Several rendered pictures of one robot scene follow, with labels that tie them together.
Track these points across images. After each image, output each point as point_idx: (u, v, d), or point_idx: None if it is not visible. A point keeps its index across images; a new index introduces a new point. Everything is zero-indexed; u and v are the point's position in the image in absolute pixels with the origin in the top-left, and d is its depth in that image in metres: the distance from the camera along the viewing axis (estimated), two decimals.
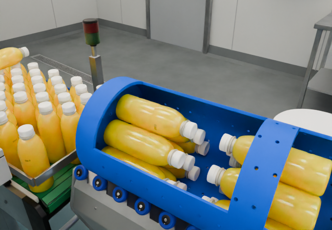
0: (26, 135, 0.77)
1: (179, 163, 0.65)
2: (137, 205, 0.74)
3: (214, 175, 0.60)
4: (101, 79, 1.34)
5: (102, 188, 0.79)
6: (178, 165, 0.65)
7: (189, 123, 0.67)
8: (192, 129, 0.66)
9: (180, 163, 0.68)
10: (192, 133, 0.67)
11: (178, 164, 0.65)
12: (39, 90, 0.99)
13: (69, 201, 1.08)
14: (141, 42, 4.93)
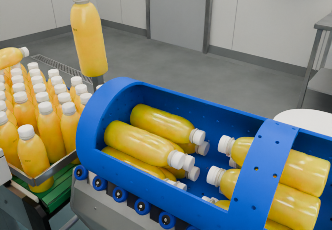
0: (26, 135, 0.77)
1: (179, 164, 0.65)
2: (137, 205, 0.74)
3: (214, 176, 0.60)
4: (101, 79, 1.34)
5: (102, 188, 0.79)
6: (178, 166, 0.65)
7: None
8: None
9: (180, 164, 0.68)
10: None
11: (178, 165, 0.65)
12: (39, 90, 0.99)
13: (69, 201, 1.08)
14: (141, 42, 4.93)
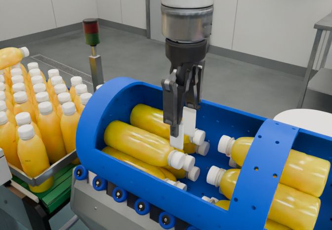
0: (26, 135, 0.77)
1: (179, 164, 0.65)
2: (137, 205, 0.74)
3: (214, 176, 0.60)
4: (101, 79, 1.34)
5: (102, 188, 0.79)
6: (178, 166, 0.65)
7: (19, 116, 0.85)
8: (18, 115, 0.84)
9: (180, 164, 0.68)
10: (21, 116, 0.83)
11: (178, 165, 0.65)
12: (39, 90, 0.99)
13: (69, 201, 1.08)
14: (141, 42, 4.93)
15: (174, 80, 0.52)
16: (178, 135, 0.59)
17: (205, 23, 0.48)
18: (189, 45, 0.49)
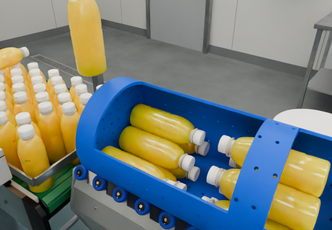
0: (26, 135, 0.77)
1: None
2: (137, 205, 0.74)
3: (214, 176, 0.60)
4: (101, 79, 1.34)
5: (102, 188, 0.79)
6: None
7: (19, 116, 0.85)
8: (18, 115, 0.84)
9: None
10: (21, 116, 0.83)
11: None
12: (39, 90, 0.99)
13: (69, 201, 1.08)
14: (141, 42, 4.93)
15: None
16: None
17: None
18: None
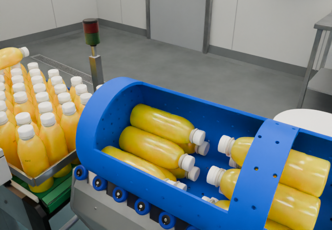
0: (26, 135, 0.77)
1: (44, 117, 0.82)
2: (137, 205, 0.74)
3: (214, 176, 0.60)
4: (101, 79, 1.34)
5: (102, 188, 0.79)
6: (43, 118, 0.82)
7: (19, 116, 0.85)
8: (18, 115, 0.84)
9: (53, 118, 0.83)
10: (21, 116, 0.83)
11: (43, 117, 0.82)
12: (39, 90, 0.99)
13: (69, 201, 1.08)
14: (141, 42, 4.93)
15: None
16: None
17: None
18: None
